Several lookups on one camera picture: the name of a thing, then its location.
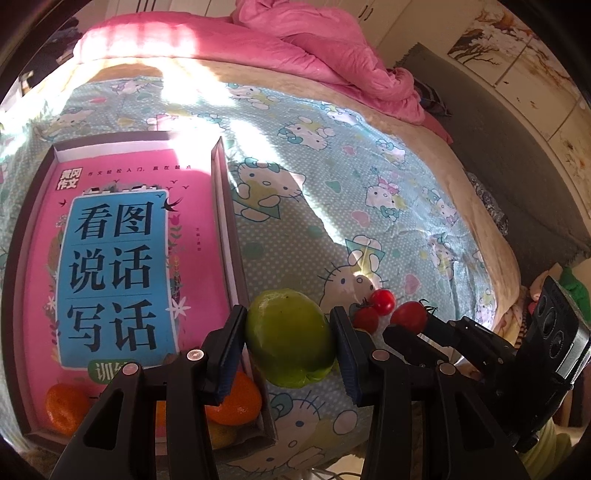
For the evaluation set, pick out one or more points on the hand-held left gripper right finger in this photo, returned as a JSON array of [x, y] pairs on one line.
[[348, 364]]

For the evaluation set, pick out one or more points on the dark plaid cloth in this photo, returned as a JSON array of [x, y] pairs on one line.
[[434, 99]]

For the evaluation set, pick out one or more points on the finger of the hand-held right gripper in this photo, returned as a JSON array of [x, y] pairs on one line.
[[415, 344], [450, 330]]

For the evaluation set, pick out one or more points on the pink pillow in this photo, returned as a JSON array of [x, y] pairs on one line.
[[161, 41]]

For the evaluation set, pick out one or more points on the cartoon cat print bedsheet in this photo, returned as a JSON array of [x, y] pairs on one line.
[[323, 184]]

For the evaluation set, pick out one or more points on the green apple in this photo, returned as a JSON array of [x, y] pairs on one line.
[[288, 337]]

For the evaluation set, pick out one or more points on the pink quilt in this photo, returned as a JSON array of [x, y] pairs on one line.
[[332, 46]]

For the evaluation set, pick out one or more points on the tree print wall picture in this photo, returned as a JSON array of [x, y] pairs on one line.
[[531, 69]]

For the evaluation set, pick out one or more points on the dark floral cloth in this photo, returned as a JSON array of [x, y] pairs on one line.
[[489, 207]]

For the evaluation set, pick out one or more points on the pink book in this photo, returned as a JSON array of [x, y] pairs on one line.
[[115, 254]]

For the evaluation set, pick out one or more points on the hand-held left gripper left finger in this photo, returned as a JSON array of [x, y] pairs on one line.
[[228, 355]]

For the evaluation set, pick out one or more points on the green cloth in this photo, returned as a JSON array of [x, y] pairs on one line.
[[570, 284]]

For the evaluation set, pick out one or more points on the red tomato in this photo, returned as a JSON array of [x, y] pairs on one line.
[[367, 319], [384, 301], [408, 316]]

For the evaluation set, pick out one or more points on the grey headboard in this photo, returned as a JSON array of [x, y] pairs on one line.
[[508, 161]]

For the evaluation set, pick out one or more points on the white wardrobe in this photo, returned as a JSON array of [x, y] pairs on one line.
[[397, 18]]

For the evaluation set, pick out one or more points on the shallow cardboard box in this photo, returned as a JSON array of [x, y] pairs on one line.
[[226, 207]]

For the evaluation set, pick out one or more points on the small yellow tomato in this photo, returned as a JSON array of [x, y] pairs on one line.
[[221, 434]]

